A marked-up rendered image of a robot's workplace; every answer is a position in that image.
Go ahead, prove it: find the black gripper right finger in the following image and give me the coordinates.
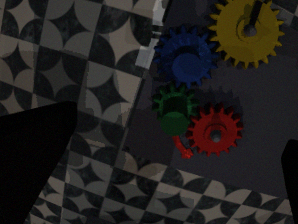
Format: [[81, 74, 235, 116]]
[[281, 140, 298, 224]]

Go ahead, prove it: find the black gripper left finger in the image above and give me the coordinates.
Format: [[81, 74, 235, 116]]
[[0, 100, 78, 224]]

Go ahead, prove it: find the yellow gear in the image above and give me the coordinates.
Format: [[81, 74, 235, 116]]
[[206, 0, 285, 69]]

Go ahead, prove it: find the red gear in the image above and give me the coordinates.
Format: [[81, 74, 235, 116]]
[[185, 101, 243, 157]]

